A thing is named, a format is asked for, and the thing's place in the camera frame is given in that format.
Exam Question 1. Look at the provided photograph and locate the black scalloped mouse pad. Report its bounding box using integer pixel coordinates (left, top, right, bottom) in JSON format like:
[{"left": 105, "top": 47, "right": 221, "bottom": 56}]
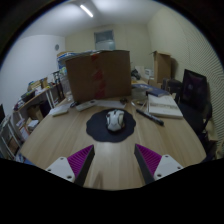
[{"left": 85, "top": 108, "right": 137, "bottom": 144}]

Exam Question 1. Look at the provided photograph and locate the black marker pen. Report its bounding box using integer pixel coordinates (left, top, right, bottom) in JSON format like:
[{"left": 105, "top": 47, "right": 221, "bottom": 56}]
[{"left": 135, "top": 108, "right": 165, "bottom": 127}]

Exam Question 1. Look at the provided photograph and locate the book-filled shelf unit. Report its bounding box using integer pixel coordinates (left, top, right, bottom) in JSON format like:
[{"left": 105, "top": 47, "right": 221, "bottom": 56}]
[{"left": 0, "top": 71, "right": 68, "bottom": 161}]

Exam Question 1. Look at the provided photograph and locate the black monitor screen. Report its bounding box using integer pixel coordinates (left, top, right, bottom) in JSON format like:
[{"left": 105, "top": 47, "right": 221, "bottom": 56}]
[{"left": 180, "top": 68, "right": 208, "bottom": 104}]

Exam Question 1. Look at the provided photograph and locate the glass display cabinet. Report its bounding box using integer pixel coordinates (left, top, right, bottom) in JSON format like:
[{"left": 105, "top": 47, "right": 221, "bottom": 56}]
[{"left": 55, "top": 50, "right": 73, "bottom": 73}]

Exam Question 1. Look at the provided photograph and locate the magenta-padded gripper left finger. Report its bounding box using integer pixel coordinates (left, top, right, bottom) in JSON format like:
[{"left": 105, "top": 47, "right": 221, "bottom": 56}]
[{"left": 44, "top": 143, "right": 96, "bottom": 187}]

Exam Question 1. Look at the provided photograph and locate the white paper sheet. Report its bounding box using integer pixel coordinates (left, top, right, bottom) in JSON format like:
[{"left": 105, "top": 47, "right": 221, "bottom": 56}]
[{"left": 94, "top": 98, "right": 127, "bottom": 110}]

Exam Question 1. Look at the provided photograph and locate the small brown cardboard box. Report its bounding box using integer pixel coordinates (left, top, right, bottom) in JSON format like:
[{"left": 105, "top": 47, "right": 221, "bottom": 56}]
[{"left": 151, "top": 50, "right": 173, "bottom": 84}]

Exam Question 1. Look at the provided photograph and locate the white cable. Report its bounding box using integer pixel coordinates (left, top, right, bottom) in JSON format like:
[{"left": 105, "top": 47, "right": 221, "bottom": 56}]
[{"left": 129, "top": 98, "right": 148, "bottom": 113}]

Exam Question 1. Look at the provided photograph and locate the black chair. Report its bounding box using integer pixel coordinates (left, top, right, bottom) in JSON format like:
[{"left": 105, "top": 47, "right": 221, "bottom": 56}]
[{"left": 178, "top": 99, "right": 214, "bottom": 151}]

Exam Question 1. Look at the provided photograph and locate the ceiling tube light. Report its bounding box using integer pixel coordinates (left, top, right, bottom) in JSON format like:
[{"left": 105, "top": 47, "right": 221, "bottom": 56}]
[{"left": 79, "top": 3, "right": 95, "bottom": 18}]

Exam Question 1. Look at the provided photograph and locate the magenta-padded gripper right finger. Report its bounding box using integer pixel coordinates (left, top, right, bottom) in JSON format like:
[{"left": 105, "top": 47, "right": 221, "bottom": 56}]
[{"left": 133, "top": 143, "right": 185, "bottom": 185}]

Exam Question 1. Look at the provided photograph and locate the white and black computer mouse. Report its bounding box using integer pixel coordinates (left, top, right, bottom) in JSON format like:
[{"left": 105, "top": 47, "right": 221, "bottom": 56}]
[{"left": 105, "top": 108, "right": 126, "bottom": 133}]

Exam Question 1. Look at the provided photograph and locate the white open book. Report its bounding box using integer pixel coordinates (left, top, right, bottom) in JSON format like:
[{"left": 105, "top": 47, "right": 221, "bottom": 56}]
[{"left": 146, "top": 93, "right": 184, "bottom": 120}]

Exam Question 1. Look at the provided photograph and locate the wall window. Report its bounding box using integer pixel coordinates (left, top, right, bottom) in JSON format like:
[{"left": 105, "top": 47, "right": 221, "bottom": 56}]
[{"left": 93, "top": 29, "right": 116, "bottom": 51}]

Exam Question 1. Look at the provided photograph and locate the large brown cardboard box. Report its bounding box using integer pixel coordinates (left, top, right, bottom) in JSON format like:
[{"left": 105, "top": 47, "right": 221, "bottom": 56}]
[{"left": 64, "top": 49, "right": 133, "bottom": 104}]

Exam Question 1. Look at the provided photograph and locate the blue book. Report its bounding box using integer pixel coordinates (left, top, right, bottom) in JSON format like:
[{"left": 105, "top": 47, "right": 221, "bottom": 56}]
[{"left": 131, "top": 83, "right": 171, "bottom": 98}]

